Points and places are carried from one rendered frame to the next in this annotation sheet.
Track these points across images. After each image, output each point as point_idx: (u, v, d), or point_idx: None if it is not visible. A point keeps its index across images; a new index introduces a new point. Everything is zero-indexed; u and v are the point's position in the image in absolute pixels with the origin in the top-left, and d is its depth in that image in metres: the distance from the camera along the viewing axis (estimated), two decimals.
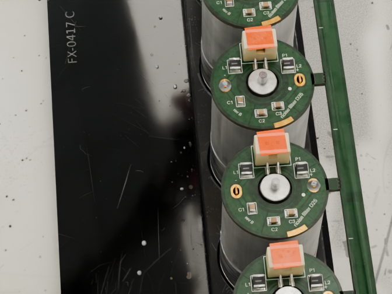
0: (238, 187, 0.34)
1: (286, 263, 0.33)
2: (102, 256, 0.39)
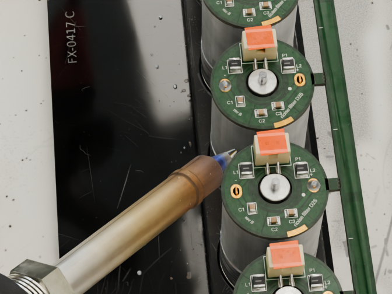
0: (238, 187, 0.34)
1: (286, 263, 0.33)
2: None
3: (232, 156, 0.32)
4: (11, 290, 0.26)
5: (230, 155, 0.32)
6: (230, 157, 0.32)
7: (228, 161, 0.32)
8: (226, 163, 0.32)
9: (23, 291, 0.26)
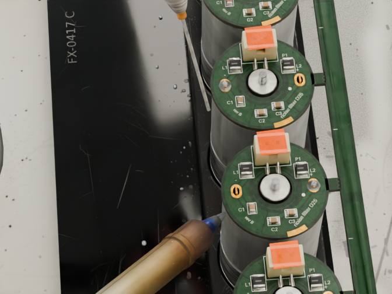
0: (238, 187, 0.34)
1: (286, 263, 0.33)
2: (102, 256, 0.39)
3: (222, 219, 0.34)
4: None
5: (220, 218, 0.34)
6: (220, 220, 0.34)
7: (219, 224, 0.34)
8: (216, 226, 0.34)
9: None
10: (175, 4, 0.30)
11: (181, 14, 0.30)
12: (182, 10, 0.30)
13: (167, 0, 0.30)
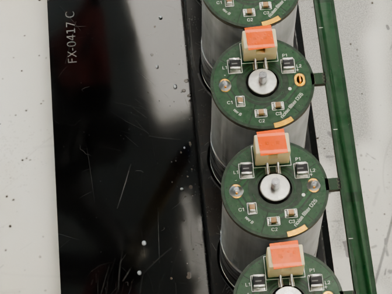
0: (238, 187, 0.34)
1: (286, 263, 0.33)
2: (102, 256, 0.39)
3: None
4: None
5: None
6: None
7: None
8: None
9: None
10: None
11: None
12: None
13: None
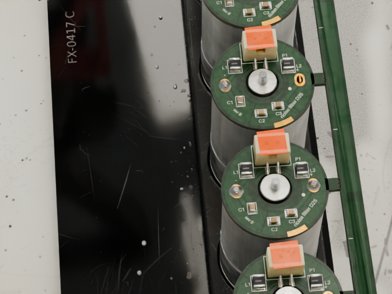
0: (238, 187, 0.34)
1: (286, 263, 0.33)
2: (102, 256, 0.39)
3: None
4: None
5: None
6: None
7: None
8: None
9: None
10: None
11: None
12: None
13: None
